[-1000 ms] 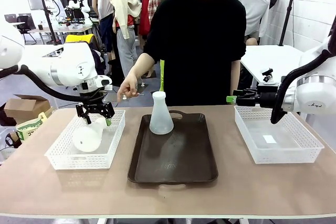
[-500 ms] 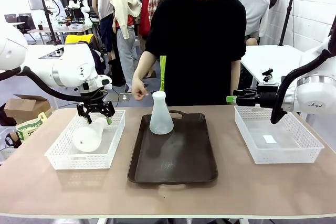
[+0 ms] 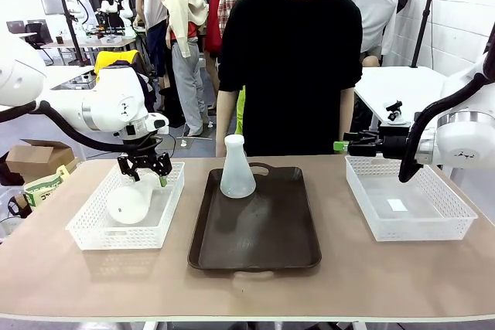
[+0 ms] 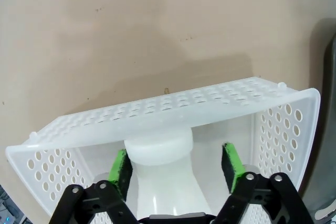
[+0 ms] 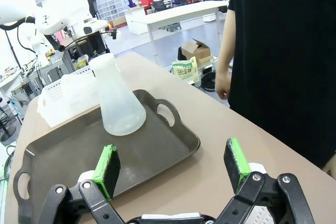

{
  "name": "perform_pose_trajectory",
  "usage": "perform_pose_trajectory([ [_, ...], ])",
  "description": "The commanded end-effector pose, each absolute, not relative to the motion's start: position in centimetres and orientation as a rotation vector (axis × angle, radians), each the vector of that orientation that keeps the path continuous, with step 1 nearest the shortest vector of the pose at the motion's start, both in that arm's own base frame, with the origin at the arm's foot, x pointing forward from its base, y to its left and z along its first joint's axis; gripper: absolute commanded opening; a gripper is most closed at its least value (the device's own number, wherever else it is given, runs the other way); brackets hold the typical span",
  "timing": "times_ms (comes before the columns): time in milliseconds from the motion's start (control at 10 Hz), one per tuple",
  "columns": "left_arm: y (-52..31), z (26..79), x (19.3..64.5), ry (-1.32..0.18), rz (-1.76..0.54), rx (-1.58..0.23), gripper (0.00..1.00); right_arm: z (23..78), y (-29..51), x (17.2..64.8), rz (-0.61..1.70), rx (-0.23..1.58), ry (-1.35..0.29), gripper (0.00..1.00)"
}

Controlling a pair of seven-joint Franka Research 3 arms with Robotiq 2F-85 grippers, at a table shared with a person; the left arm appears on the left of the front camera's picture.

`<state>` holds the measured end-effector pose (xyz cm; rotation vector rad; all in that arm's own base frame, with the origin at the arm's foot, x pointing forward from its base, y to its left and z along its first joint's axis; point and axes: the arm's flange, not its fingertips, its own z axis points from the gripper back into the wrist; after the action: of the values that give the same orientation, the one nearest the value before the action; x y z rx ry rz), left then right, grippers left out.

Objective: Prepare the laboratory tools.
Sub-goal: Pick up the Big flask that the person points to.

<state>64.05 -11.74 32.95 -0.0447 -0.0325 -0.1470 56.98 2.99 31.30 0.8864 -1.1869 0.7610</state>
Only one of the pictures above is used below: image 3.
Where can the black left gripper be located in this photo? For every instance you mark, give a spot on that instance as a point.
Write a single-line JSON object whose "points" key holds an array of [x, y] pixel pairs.
{"points": [[141, 152]]}

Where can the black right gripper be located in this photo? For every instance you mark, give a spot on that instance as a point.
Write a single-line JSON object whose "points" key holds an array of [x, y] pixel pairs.
{"points": [[390, 142]]}

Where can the translucent white conical flask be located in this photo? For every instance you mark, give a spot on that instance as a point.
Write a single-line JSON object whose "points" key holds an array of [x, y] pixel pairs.
{"points": [[237, 175], [129, 204]]}

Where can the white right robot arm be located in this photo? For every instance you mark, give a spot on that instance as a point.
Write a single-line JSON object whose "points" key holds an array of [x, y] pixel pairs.
{"points": [[464, 133]]}

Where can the person's left forearm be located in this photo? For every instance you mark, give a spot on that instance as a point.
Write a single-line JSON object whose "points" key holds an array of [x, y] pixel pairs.
{"points": [[345, 113]]}

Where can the person's right forearm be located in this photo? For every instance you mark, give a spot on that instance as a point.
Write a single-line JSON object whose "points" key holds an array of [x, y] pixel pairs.
{"points": [[224, 125]]}

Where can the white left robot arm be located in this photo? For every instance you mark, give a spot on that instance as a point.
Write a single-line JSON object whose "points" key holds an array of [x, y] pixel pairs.
{"points": [[100, 106]]}

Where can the white perforated plastic basket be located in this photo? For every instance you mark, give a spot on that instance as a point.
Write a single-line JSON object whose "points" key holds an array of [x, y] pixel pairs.
{"points": [[452, 225], [96, 235]]}

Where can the person in black shirt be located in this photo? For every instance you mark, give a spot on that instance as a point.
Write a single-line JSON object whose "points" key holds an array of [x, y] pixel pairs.
{"points": [[290, 67]]}

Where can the green and white bag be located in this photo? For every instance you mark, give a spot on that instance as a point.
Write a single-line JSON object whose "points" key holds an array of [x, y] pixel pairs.
{"points": [[42, 189]]}

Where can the brown cardboard box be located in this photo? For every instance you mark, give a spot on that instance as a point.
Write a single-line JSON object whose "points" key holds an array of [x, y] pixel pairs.
{"points": [[38, 158]]}

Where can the lime green garment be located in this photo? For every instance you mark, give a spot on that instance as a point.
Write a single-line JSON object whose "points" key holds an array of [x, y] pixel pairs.
{"points": [[240, 113]]}

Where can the yellow garment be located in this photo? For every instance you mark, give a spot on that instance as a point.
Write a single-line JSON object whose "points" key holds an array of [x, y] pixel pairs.
{"points": [[110, 57]]}

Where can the low white table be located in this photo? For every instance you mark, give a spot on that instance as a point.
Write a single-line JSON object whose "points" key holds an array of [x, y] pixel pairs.
{"points": [[65, 77]]}

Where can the dark brown serving tray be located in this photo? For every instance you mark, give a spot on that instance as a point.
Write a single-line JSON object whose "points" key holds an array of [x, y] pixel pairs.
{"points": [[253, 229]]}

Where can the mannequin with white shirt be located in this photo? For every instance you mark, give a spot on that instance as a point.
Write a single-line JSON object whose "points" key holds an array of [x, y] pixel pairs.
{"points": [[371, 9]]}

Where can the long beige background desk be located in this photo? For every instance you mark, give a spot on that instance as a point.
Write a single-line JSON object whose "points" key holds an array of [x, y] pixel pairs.
{"points": [[93, 43]]}

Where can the mannequin with cream jacket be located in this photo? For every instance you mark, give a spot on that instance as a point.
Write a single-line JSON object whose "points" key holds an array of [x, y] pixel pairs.
{"points": [[187, 36]]}

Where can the tall black tripod stand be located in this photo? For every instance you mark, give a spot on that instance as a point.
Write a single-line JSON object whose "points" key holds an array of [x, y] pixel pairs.
{"points": [[424, 17]]}

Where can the mannequin with white tank top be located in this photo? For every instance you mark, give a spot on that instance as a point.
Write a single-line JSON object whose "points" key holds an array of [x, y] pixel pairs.
{"points": [[154, 9]]}

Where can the mannequin with red jacket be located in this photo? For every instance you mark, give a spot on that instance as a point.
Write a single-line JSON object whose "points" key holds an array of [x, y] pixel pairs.
{"points": [[212, 17]]}

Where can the black office chair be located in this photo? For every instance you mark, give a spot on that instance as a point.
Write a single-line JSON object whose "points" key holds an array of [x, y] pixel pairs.
{"points": [[36, 36]]}

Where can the grey mannequin base plate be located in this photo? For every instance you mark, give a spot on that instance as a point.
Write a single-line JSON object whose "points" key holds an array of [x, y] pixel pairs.
{"points": [[174, 143]]}

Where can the small black camera mount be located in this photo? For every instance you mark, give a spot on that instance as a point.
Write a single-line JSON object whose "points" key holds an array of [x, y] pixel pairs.
{"points": [[394, 111]]}

